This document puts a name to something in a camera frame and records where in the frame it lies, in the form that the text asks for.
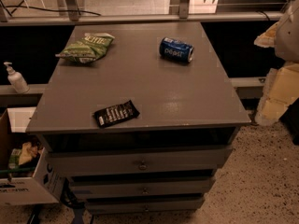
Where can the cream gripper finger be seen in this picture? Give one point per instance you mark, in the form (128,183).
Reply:
(267,39)

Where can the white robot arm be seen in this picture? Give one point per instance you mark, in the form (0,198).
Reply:
(283,36)

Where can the green jalapeno chip bag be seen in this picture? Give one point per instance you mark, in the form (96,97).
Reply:
(90,48)

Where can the blue pepsi can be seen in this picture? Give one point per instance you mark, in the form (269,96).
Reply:
(176,50)

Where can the grey drawer cabinet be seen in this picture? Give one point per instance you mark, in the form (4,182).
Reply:
(166,158)

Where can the black snack bar wrapper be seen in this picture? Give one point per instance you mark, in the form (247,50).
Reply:
(115,114)

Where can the white pump bottle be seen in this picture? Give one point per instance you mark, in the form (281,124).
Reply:
(16,79)

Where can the snack bags in box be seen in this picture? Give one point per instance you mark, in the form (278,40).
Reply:
(23,161)

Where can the white cardboard box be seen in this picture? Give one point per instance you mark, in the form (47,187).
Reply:
(44,185)

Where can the grey metal frame rail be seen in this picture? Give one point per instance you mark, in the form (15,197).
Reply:
(93,20)

